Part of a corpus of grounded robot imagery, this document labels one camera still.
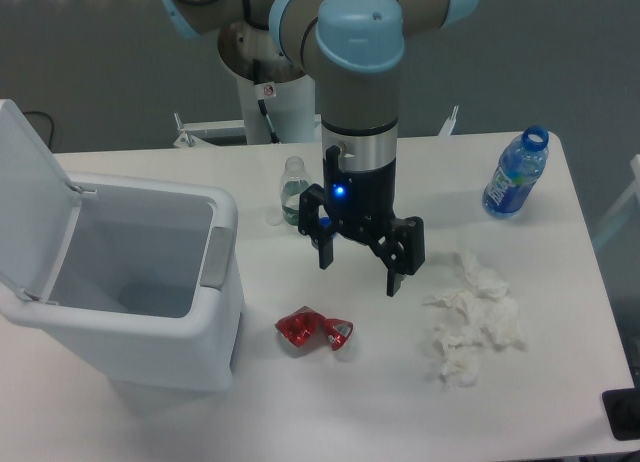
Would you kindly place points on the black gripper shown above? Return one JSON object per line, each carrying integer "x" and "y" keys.
{"x": 360, "y": 207}

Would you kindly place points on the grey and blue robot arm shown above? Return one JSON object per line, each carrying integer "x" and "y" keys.
{"x": 352, "y": 50}

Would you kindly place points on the white bottle cap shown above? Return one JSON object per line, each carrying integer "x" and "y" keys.
{"x": 273, "y": 219}

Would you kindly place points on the clear plastic bottle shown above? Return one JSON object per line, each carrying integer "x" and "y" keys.
{"x": 293, "y": 182}

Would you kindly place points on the crumpled white tissue pile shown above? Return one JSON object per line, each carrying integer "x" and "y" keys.
{"x": 486, "y": 313}

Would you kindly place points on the blue plastic bottle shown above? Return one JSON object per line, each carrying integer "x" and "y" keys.
{"x": 519, "y": 167}

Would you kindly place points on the white trash bin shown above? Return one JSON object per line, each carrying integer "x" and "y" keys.
{"x": 149, "y": 291}

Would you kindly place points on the black device at edge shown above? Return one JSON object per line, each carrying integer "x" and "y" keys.
{"x": 622, "y": 410}

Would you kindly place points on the white trash bin lid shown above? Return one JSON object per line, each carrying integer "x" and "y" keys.
{"x": 40, "y": 207}

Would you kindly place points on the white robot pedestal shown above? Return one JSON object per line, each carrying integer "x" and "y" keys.
{"x": 277, "y": 98}

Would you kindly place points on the white frame at right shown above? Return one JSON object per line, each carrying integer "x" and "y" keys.
{"x": 620, "y": 212}

